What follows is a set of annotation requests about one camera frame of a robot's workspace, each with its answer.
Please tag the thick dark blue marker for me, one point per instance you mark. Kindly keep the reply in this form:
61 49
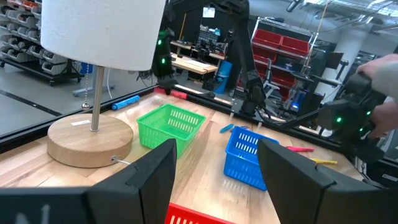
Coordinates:
126 102

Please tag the red marker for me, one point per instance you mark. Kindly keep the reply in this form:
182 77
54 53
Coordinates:
178 94

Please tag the blue plastic basket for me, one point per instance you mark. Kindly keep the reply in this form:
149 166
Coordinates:
242 174

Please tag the green plastic basket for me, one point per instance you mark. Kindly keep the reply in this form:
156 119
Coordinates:
155 137

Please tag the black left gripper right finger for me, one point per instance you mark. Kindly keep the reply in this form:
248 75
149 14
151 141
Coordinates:
289 186

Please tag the white shade wooden table lamp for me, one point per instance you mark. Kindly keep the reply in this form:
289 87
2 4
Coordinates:
102 31

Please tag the white sign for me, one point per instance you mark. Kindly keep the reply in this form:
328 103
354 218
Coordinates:
209 12

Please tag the person's hand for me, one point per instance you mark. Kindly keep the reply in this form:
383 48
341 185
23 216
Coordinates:
370 67
385 119

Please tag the black rack with grey bins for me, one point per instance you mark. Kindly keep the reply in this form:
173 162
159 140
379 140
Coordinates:
28 37

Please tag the black metal rig frame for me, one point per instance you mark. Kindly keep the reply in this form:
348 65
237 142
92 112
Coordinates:
18 139

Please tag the yellow highlighter marker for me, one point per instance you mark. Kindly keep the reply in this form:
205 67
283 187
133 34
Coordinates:
325 161

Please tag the pink highlighter marker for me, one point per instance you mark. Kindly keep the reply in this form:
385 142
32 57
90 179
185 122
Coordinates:
300 149

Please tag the light blue marker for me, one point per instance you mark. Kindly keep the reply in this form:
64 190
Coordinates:
226 128

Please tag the person's forearm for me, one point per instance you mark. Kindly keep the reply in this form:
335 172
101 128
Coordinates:
388 81

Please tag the red plastic basket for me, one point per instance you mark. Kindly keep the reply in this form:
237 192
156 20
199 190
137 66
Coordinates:
186 216

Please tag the red storage bin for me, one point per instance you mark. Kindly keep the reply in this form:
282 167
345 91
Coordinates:
267 38
294 46

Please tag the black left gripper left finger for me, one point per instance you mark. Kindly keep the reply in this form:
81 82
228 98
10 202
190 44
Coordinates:
149 186

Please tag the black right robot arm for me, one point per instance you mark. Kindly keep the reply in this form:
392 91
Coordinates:
248 77

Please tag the wooden workbench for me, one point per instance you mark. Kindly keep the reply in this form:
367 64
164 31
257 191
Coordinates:
192 64

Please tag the blue barrel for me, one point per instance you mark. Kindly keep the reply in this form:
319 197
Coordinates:
224 74

